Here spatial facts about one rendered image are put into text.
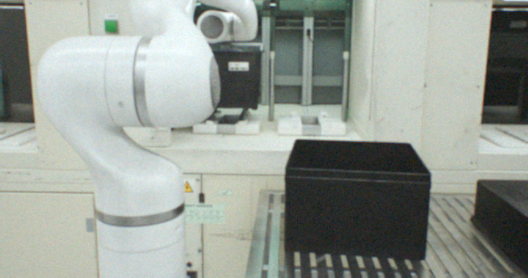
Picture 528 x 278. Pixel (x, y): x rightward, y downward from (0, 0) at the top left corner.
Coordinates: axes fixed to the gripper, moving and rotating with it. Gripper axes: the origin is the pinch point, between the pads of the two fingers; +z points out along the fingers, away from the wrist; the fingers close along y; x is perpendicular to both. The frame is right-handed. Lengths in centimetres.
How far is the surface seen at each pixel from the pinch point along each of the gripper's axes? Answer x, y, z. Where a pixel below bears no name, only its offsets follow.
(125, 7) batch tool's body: 4.9, -23.4, -29.7
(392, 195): -31, 40, -74
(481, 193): -36, 63, -56
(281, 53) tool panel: -12, 17, 60
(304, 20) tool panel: 2, 27, 54
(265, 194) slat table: -44, 14, -37
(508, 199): -34, 65, -66
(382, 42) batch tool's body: -4, 44, -35
